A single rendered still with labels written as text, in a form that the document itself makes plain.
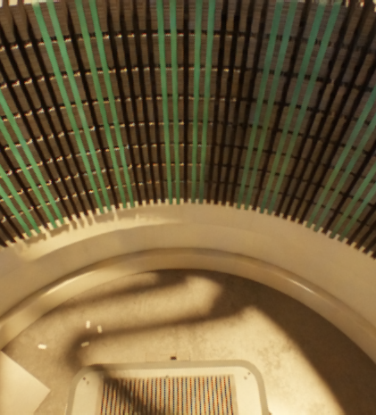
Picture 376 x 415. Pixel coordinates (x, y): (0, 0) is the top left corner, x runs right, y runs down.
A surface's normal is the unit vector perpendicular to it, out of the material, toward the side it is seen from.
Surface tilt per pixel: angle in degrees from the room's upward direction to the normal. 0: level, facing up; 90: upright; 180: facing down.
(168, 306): 0
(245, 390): 0
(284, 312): 0
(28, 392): 25
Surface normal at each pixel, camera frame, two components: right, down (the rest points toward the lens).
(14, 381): 0.36, -0.42
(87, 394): 0.00, -0.64
